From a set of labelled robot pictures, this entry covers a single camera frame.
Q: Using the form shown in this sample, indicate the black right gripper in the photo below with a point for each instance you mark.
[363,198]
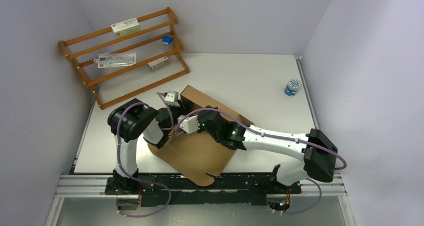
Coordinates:
[201,128]

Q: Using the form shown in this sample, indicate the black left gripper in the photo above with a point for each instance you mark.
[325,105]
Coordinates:
[184,108]

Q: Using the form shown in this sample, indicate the brown cardboard box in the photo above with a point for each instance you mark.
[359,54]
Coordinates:
[197,156]

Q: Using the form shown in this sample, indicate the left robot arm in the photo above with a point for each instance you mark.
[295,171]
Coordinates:
[129,122]

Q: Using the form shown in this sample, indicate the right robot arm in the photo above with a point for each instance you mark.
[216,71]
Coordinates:
[314,153]

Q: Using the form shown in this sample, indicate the small white grey box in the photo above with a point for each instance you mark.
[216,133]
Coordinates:
[158,63]

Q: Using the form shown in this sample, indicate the white green product box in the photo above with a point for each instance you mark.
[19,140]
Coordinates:
[126,27]

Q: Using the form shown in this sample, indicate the small blue cube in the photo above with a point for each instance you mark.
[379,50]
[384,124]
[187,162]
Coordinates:
[167,39]

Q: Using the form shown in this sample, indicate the wooden tiered rack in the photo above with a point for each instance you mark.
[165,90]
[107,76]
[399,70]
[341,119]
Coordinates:
[111,86]

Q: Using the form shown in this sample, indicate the blue white lidded jar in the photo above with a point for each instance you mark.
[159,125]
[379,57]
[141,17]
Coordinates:
[292,87]

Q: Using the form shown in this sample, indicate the clear blister pack card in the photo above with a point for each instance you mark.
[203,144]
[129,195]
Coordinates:
[115,60]

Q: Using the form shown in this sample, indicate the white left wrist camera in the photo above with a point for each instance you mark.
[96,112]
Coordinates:
[172,98]

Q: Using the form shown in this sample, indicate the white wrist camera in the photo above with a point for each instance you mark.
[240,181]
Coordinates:
[172,98]
[190,125]

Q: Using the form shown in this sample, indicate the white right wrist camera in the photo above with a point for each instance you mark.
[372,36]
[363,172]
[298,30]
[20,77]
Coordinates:
[190,125]

